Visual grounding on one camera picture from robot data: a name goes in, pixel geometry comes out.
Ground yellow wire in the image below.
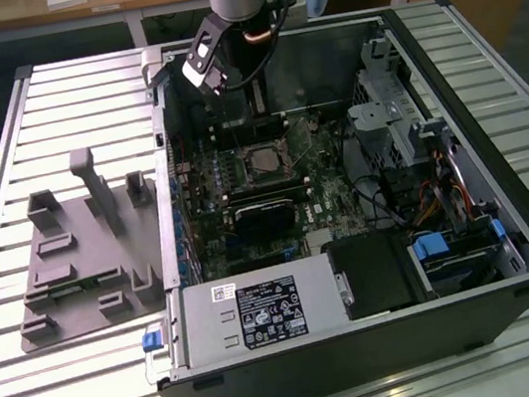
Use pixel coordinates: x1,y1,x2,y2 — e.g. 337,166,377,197
406,179,450,232

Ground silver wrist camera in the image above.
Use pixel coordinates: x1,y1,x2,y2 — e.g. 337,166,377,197
173,12,235,102

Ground green motherboard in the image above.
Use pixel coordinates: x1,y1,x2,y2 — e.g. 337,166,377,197
167,102,381,287

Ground blue disk carrier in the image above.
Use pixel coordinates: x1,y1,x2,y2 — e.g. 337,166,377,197
407,217,529,298

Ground silver drive cage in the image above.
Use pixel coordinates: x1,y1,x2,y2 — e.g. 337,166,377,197
335,28,455,175

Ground RAM slot with white clips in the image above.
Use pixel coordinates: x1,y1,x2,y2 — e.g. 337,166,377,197
230,182,307,203
228,191,307,212

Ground silver topped CPU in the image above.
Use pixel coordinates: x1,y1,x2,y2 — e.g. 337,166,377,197
250,147,285,176

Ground metal wire locking lever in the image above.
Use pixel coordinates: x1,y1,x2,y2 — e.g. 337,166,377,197
230,127,244,158

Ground RAM slot with black clips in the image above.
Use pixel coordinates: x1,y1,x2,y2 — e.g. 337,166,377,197
231,178,307,197
229,187,307,207

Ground blue plastic clip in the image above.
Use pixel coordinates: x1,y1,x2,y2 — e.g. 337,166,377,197
490,217,507,243

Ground black plastic bay box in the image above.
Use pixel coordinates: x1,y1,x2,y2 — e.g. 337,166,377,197
321,227,429,324

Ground black graphics card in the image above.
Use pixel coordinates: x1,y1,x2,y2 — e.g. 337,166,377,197
230,196,301,243

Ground CPU socket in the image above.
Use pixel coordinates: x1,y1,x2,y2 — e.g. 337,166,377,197
234,136,299,191

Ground orange wire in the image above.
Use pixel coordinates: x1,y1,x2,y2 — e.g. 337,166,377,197
447,180,476,225

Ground black looped wire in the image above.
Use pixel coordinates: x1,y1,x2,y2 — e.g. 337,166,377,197
349,169,410,238

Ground grey parts rack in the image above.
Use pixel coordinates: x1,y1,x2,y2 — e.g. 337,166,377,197
0,138,180,355

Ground black PC case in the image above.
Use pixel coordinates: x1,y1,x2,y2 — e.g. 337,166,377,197
102,0,529,397

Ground silver power supply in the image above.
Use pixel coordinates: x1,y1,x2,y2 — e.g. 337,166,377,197
173,251,357,372

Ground blue plastic latch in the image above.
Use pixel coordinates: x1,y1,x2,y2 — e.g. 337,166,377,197
140,326,165,353

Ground silver chipset heatsink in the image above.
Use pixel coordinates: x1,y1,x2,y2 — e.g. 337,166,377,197
304,227,336,251

